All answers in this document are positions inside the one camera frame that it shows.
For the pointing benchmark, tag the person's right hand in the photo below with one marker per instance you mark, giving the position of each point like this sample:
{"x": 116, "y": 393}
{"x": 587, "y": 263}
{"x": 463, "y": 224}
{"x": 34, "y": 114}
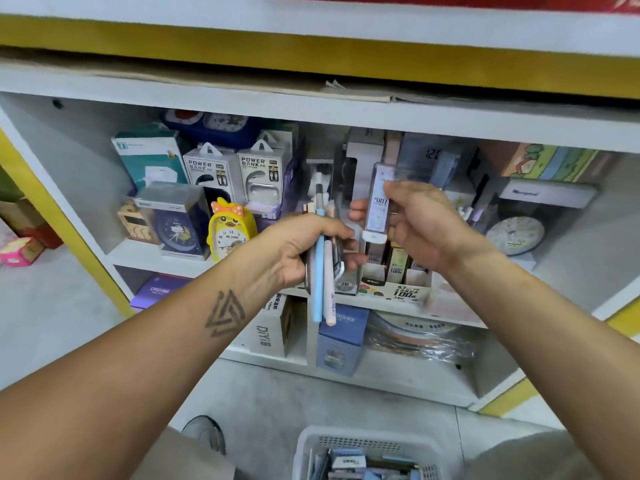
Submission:
{"x": 425, "y": 225}

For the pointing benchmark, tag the person's left hand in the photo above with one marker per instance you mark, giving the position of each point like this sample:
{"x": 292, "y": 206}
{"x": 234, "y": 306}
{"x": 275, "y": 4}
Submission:
{"x": 295, "y": 250}

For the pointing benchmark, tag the bunch of slim pastel packets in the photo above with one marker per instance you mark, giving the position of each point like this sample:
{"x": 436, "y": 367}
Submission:
{"x": 318, "y": 290}

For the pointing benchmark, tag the grey white refill packet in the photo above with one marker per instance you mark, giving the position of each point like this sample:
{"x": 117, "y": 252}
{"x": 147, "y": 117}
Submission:
{"x": 378, "y": 205}

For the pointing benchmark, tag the white shelf with yellow trim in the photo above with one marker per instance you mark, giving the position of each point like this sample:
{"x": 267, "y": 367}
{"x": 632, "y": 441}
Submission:
{"x": 330, "y": 107}

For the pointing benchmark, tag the white plastic basket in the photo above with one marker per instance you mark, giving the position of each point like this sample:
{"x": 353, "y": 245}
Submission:
{"x": 310, "y": 435}

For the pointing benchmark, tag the pile of lead refill packets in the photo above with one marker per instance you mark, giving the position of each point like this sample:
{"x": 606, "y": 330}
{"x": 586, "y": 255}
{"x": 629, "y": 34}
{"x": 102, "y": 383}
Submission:
{"x": 365, "y": 465}

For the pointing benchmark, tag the person's left forearm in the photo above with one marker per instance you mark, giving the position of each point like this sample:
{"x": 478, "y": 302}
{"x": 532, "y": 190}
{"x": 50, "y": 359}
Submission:
{"x": 130, "y": 385}

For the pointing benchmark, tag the person's right forearm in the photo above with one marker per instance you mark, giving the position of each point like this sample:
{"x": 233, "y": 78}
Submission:
{"x": 555, "y": 345}

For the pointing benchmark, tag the purple translucent container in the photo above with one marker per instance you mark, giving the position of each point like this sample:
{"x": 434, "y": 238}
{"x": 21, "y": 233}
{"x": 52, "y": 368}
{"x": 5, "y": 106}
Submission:
{"x": 285, "y": 200}

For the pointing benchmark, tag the clear plastic tray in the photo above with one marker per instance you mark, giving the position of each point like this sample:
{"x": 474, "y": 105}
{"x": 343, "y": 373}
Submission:
{"x": 347, "y": 285}

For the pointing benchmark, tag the yellow alarm clock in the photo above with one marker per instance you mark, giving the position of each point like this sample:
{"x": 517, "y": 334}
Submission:
{"x": 230, "y": 235}

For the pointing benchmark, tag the white refill display box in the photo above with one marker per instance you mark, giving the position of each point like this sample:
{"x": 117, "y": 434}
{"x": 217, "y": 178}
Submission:
{"x": 400, "y": 290}

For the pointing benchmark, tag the grey digital clock box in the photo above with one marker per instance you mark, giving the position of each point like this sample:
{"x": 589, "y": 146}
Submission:
{"x": 425, "y": 155}

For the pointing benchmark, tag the tape dispenser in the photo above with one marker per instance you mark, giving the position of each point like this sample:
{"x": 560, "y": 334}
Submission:
{"x": 318, "y": 173}

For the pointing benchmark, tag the large white cardboard box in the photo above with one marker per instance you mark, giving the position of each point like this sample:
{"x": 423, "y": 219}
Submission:
{"x": 265, "y": 330}

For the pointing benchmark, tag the white hanging accessory box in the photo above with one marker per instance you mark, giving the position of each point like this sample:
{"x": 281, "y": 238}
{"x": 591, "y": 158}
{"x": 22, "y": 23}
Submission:
{"x": 212, "y": 173}
{"x": 265, "y": 170}

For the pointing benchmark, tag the white round clock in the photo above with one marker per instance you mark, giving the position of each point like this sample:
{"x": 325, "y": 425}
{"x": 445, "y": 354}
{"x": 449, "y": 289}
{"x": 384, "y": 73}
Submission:
{"x": 515, "y": 235}

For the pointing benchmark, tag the white tall box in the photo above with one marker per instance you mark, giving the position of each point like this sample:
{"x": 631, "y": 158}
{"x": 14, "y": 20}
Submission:
{"x": 365, "y": 155}

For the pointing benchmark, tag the blue small carton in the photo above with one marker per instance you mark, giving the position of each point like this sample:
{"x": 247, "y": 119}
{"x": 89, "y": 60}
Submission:
{"x": 343, "y": 345}

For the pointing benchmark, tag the stack of wrapped discs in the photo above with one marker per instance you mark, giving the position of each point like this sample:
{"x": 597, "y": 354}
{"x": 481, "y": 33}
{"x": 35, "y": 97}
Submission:
{"x": 420, "y": 337}

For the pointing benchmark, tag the clear boxed dark clock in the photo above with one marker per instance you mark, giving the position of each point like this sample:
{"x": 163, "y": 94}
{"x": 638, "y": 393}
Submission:
{"x": 172, "y": 223}

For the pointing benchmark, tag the white long box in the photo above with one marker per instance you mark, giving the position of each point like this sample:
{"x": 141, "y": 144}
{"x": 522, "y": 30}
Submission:
{"x": 550, "y": 193}

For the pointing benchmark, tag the flat cardboard sheets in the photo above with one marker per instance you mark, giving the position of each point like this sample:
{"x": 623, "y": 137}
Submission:
{"x": 450, "y": 93}

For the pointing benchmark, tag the pastel sticky notes pack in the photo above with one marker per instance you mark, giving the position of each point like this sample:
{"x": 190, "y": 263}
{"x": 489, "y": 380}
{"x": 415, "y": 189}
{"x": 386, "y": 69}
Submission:
{"x": 545, "y": 163}

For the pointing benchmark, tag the purple box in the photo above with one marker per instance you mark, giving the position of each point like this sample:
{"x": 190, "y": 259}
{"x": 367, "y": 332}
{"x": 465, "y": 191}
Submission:
{"x": 158, "y": 290}

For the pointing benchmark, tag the small tan alarm clock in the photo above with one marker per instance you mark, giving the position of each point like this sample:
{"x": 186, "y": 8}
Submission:
{"x": 135, "y": 223}

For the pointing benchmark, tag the teal white box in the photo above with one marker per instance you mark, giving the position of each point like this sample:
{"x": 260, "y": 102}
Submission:
{"x": 148, "y": 158}

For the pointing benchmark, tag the grey sneaker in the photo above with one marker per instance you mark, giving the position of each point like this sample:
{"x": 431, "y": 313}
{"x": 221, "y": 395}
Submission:
{"x": 204, "y": 433}

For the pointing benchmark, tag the red banner strip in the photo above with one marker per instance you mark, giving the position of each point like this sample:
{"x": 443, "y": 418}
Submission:
{"x": 450, "y": 1}

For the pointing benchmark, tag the assorted small colourful boxes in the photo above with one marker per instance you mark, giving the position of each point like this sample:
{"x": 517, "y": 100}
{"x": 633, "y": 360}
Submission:
{"x": 22, "y": 235}

